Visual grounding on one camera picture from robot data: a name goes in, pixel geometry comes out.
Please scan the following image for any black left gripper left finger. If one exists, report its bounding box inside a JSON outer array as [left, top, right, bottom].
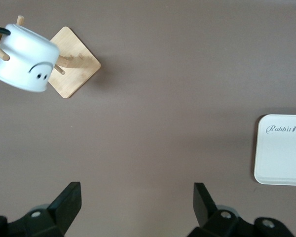
[[24, 181, 83, 237]]

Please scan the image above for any beige plastic tray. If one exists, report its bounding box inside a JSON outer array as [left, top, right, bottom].
[[253, 114, 296, 187]]

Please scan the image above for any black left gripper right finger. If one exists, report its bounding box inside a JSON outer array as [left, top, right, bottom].
[[193, 182, 240, 237]]

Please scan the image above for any wooden cup rack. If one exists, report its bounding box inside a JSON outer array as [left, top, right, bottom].
[[0, 15, 102, 99]]

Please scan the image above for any white cup black handle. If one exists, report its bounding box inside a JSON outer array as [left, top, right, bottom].
[[0, 23, 61, 93]]

